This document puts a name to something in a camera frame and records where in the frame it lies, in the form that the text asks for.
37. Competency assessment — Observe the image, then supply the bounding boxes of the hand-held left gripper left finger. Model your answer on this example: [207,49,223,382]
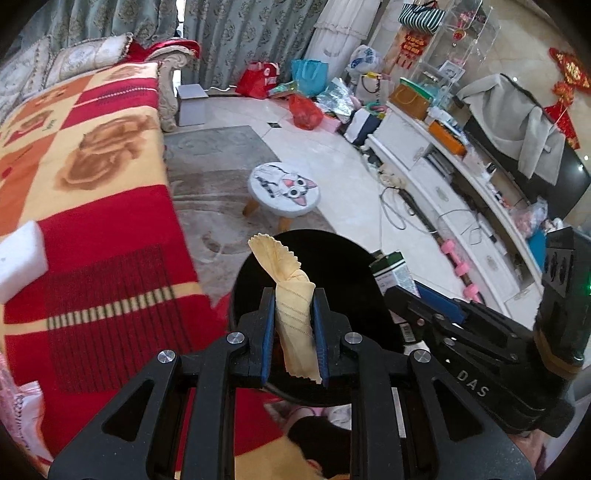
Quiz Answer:
[48,287,278,480]

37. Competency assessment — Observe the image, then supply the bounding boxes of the grey square box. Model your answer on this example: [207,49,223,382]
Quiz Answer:
[177,84,208,127]

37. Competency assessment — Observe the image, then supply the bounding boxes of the silver foil bag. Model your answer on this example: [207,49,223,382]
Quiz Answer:
[318,78,356,123]

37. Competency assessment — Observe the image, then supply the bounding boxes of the green patterned curtain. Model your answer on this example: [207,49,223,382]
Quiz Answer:
[14,0,185,51]
[185,0,328,93]

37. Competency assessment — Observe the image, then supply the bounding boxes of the white lace curtain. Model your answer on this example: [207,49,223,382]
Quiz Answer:
[307,0,389,100]

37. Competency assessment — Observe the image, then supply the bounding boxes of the striped tote bag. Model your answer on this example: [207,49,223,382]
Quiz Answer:
[398,0,446,33]

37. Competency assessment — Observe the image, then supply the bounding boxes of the cat print stool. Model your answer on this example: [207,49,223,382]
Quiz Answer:
[243,163,321,232]

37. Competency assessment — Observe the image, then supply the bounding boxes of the black floor bag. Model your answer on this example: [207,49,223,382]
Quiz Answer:
[344,108,382,146]

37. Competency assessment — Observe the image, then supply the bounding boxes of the dark cloth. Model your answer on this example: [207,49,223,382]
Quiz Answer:
[286,415,354,480]

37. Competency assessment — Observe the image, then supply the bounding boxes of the green carton box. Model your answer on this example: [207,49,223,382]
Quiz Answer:
[368,250,421,356]

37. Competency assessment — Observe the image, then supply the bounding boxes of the carved sofa armrest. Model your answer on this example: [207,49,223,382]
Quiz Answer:
[148,41,201,132]

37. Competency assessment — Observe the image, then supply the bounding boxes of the grey cloth cover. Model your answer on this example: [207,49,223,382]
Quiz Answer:
[456,73,566,185]

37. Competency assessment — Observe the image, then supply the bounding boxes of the black television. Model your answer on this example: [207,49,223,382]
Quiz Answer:
[464,74,591,222]

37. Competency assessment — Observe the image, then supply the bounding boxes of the white television cabinet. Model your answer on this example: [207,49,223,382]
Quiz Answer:
[365,102,555,319]

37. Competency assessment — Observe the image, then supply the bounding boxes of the yellow cleaning cloth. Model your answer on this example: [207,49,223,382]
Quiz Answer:
[248,234,324,384]

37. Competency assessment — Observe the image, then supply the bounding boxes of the white foam block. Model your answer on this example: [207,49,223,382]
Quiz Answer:
[0,220,49,303]

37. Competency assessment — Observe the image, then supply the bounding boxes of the red orange printed blanket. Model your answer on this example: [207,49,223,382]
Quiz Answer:
[0,61,324,480]

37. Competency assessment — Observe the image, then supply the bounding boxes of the beige patterned cushion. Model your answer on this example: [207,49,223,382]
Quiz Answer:
[46,33,134,81]
[0,37,54,112]

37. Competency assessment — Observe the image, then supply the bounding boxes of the red gold wall decoration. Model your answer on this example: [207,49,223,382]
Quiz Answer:
[545,47,591,148]

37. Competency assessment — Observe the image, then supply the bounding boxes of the clear glass shelf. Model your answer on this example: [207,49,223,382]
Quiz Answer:
[411,0,502,100]

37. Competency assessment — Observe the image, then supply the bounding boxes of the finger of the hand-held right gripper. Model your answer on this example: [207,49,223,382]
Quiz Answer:
[384,285,462,356]
[416,281,467,324]

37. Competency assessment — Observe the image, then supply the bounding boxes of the red knot hanging ornament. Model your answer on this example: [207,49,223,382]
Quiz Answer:
[398,32,428,70]

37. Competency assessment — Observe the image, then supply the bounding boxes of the teal shopping bag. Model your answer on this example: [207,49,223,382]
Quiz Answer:
[291,58,329,97]

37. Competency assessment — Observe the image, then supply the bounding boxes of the red shopping bag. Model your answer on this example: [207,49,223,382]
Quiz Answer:
[236,61,282,99]

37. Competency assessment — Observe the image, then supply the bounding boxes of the pink dumbbell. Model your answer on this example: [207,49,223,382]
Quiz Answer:
[441,242,485,303]

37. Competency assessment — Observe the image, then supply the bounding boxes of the red plastic bag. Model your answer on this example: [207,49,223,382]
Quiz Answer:
[288,95,324,131]

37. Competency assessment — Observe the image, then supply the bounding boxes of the grey floor rug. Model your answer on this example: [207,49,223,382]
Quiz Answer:
[164,126,338,305]

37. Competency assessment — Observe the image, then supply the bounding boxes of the white paper bag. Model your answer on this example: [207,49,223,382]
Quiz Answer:
[360,73,393,104]

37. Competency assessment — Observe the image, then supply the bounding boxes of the white blue plastic bag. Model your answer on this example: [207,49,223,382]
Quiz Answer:
[347,45,384,77]

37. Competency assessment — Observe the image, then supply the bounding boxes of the pink plastic packet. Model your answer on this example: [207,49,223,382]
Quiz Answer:
[0,355,54,467]

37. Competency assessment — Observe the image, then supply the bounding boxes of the black round bin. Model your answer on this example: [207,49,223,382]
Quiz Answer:
[228,228,409,408]

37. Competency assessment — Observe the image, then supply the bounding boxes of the orange flat box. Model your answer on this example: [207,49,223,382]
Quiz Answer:
[427,121,467,155]

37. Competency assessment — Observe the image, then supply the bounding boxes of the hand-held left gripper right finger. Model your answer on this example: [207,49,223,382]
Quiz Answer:
[311,286,536,480]

